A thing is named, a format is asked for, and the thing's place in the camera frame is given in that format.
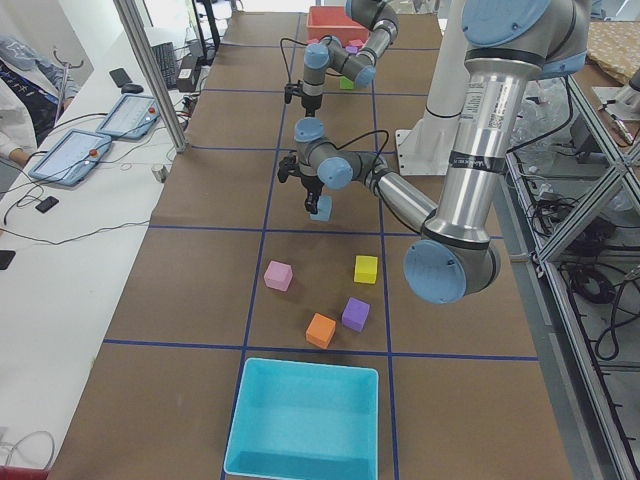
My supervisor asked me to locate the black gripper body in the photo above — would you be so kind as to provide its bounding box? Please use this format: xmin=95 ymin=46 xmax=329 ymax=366
xmin=301 ymin=175 xmax=324 ymax=196
xmin=301 ymin=93 xmax=322 ymax=111

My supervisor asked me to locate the light blue block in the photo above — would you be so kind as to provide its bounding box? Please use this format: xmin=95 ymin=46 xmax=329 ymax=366
xmin=309 ymin=195 xmax=333 ymax=222

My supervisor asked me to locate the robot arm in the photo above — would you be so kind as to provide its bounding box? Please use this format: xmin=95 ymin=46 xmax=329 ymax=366
xmin=278 ymin=1 xmax=591 ymax=304
xmin=299 ymin=1 xmax=399 ymax=117

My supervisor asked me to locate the green block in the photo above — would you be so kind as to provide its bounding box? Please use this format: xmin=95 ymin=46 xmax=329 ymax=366
xmin=339 ymin=76 xmax=355 ymax=91

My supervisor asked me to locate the light pink block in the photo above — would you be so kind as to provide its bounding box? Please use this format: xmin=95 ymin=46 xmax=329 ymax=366
xmin=263 ymin=260 xmax=293 ymax=292

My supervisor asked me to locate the yellow block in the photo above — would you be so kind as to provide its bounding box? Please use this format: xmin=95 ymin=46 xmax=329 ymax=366
xmin=353 ymin=255 xmax=378 ymax=285

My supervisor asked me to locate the red plastic bin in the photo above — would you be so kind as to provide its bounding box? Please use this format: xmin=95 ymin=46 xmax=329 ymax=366
xmin=306 ymin=6 xmax=369 ymax=45

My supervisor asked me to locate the orange block left side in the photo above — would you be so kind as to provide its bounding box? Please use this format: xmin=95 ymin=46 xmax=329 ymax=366
xmin=305 ymin=313 xmax=336 ymax=349

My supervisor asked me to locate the black keyboard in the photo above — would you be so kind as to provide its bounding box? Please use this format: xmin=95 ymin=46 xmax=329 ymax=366
xmin=151 ymin=42 xmax=178 ymax=90

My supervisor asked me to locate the blue teach pendant far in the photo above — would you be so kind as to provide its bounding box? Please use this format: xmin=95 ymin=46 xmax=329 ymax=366
xmin=96 ymin=94 xmax=159 ymax=140

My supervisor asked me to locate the blue teach pendant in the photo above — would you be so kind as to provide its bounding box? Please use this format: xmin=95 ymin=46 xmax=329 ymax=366
xmin=96 ymin=94 xmax=159 ymax=140
xmin=28 ymin=129 xmax=112 ymax=187

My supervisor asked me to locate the black computer mouse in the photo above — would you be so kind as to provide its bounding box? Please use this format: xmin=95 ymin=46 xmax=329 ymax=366
xmin=121 ymin=83 xmax=144 ymax=94

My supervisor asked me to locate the cyan plastic bin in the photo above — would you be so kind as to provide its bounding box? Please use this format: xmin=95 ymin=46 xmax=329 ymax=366
xmin=224 ymin=358 xmax=379 ymax=479

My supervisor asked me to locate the blue teach pendant near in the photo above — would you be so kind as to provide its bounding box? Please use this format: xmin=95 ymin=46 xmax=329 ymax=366
xmin=28 ymin=129 xmax=112 ymax=187

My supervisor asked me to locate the black smartphone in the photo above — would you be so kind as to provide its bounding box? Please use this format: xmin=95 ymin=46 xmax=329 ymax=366
xmin=35 ymin=196 xmax=59 ymax=213

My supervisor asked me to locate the person in white shirt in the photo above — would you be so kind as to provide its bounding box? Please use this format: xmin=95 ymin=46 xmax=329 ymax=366
xmin=1 ymin=34 xmax=80 ymax=167

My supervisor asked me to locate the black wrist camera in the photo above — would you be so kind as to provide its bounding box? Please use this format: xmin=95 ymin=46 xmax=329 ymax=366
xmin=284 ymin=81 xmax=303 ymax=104
xmin=277 ymin=154 xmax=300 ymax=183

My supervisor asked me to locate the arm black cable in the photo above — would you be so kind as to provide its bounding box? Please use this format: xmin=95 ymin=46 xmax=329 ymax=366
xmin=334 ymin=129 xmax=391 ymax=171
xmin=278 ymin=35 xmax=321 ymax=89

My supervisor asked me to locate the white pedestal column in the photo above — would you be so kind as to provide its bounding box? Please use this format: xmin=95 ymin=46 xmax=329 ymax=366
xmin=396 ymin=0 xmax=469 ymax=176

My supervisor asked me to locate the aluminium frame post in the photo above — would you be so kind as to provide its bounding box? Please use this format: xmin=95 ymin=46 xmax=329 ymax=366
xmin=113 ymin=0 xmax=187 ymax=154

